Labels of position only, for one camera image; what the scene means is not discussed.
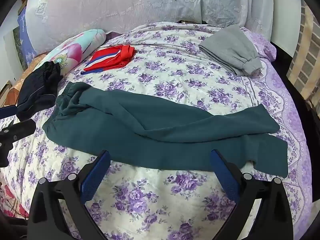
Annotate red striped shorts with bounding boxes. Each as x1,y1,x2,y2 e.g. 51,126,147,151
80,44,137,75

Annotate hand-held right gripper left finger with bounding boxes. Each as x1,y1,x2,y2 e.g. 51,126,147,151
27,150,111,240

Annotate purple floral bedspread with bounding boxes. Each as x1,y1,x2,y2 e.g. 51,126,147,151
0,21,314,240

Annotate black shorts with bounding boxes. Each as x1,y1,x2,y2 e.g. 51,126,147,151
16,61,63,122

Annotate blue patterned cloth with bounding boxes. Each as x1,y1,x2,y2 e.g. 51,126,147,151
17,6,38,63

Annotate grey pants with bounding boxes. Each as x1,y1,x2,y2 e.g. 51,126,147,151
199,24,263,77

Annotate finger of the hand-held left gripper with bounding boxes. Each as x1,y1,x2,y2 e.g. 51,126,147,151
0,105,18,119
0,119,37,143

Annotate orange blanket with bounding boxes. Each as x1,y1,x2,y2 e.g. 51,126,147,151
0,52,50,108

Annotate teal pants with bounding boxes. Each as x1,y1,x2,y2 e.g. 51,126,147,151
42,81,289,178

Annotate red floral cloth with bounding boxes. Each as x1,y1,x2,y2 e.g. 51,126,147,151
0,182,31,221

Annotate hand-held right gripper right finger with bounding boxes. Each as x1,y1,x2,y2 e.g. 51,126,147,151
210,149,294,240

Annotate floral pillow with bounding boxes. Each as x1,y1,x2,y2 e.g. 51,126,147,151
37,29,107,77

